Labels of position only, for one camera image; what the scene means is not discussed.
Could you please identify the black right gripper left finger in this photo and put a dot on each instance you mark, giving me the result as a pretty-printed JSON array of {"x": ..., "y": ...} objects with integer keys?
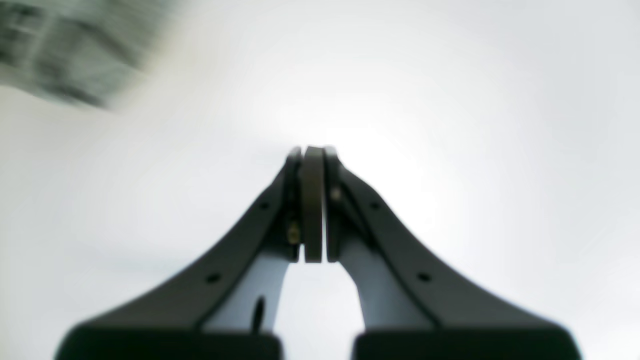
[{"x": 223, "y": 305}]

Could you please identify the grey T-shirt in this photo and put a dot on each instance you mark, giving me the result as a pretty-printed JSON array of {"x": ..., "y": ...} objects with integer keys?
[{"x": 80, "y": 51}]

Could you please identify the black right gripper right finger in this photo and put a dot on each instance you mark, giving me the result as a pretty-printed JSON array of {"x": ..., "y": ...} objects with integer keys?
[{"x": 414, "y": 306}]

